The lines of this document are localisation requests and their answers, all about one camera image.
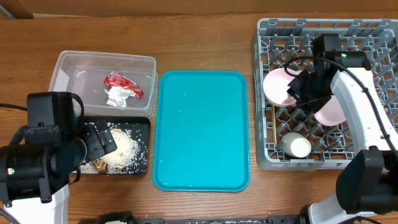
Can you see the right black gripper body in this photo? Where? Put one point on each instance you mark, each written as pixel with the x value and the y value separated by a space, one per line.
pixel 311 89

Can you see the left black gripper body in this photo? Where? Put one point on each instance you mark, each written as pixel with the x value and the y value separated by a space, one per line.
pixel 94 146

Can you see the pink round plate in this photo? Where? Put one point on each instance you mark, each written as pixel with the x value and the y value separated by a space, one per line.
pixel 331 114

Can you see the pink bowl with food scraps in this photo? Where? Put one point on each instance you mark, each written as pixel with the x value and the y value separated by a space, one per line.
pixel 275 86

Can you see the white napkin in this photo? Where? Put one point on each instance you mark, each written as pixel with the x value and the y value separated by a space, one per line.
pixel 118 95

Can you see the wooden chopstick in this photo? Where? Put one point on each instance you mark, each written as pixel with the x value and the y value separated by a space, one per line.
pixel 274 125

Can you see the red snack wrapper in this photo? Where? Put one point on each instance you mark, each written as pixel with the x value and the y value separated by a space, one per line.
pixel 116 79

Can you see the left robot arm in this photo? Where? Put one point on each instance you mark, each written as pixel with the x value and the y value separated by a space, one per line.
pixel 36 164

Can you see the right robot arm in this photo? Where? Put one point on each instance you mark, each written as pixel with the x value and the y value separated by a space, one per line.
pixel 368 184

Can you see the grey dishwasher rack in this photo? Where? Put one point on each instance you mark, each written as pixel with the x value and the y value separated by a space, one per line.
pixel 277 40

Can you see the food scraps in bowl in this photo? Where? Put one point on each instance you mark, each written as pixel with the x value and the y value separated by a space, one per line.
pixel 100 166

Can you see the black plastic tray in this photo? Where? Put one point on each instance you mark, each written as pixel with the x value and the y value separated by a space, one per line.
pixel 143 130

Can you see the spilled white rice pile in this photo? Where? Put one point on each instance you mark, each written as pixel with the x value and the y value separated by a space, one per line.
pixel 127 149

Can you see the clear plastic storage bin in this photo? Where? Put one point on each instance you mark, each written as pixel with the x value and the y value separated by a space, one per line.
pixel 84 73

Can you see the teal serving tray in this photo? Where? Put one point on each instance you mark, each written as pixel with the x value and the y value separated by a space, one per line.
pixel 202 132

